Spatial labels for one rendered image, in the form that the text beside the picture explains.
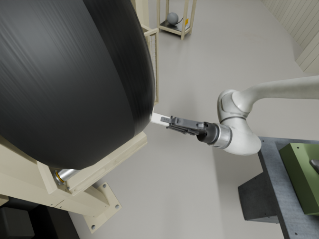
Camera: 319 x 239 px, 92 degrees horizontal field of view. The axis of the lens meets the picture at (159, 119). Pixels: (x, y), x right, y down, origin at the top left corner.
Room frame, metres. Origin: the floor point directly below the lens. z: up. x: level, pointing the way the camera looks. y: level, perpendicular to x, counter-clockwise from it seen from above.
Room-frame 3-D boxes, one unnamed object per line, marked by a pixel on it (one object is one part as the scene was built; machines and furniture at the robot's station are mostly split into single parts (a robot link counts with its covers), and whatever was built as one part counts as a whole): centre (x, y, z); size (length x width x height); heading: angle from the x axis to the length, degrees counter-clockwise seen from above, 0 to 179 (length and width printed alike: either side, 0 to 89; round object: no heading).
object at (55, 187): (0.26, 0.45, 0.90); 0.40 x 0.03 x 0.10; 41
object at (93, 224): (0.19, 0.49, 0.01); 0.27 x 0.27 x 0.02; 41
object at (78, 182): (0.26, 0.22, 0.83); 0.36 x 0.09 x 0.06; 131
